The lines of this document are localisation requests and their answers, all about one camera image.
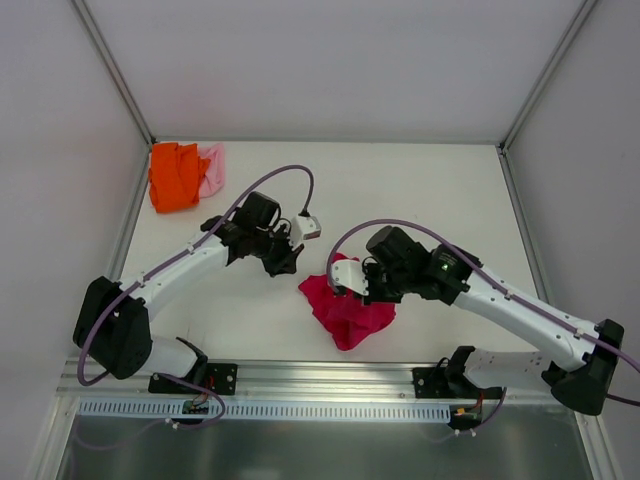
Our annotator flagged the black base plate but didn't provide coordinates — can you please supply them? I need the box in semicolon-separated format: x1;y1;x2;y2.
411;366;503;400
147;362;238;396

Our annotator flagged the right aluminium frame post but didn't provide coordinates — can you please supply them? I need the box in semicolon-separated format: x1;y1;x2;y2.
497;0;600;150

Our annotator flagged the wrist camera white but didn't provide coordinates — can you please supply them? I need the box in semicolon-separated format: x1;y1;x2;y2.
329;259;369;296
289;215;321;249

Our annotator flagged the pink t shirt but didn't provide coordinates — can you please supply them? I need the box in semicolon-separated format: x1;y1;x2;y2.
197;143;226;198

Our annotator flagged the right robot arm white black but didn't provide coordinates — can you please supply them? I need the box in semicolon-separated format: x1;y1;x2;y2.
363;226;624;416

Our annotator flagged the white slotted cable duct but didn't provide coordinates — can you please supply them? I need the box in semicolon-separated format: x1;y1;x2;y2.
77;397;451;424

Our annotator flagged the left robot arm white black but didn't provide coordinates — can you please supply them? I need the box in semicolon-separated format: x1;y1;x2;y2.
72;192;319;393

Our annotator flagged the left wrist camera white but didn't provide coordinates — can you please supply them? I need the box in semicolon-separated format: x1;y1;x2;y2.
289;215;321;249

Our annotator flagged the left aluminium frame post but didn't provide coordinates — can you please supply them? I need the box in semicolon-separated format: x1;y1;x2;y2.
69;0;156;147

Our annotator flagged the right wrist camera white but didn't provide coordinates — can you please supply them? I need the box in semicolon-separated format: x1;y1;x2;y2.
329;259;369;296

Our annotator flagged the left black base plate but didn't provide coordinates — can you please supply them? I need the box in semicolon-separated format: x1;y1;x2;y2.
147;362;238;396

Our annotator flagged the aluminium frame post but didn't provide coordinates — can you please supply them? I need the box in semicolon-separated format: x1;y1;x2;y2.
497;0;600;150
69;0;156;147

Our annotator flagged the orange t shirt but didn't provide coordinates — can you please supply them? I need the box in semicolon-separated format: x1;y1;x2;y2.
148;142;202;214

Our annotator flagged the red t shirt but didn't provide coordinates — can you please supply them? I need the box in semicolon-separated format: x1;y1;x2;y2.
298;274;396;351

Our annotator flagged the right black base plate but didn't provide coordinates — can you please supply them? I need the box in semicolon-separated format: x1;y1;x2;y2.
411;366;503;400

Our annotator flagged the aluminium mounting rail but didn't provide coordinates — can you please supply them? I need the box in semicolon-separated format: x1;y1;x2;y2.
55;358;554;403

